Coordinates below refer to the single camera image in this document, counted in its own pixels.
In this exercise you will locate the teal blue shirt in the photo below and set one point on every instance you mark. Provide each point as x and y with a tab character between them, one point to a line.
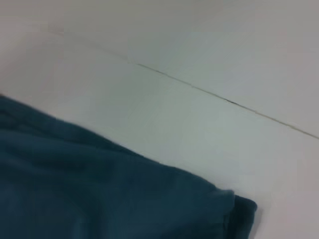
99	194

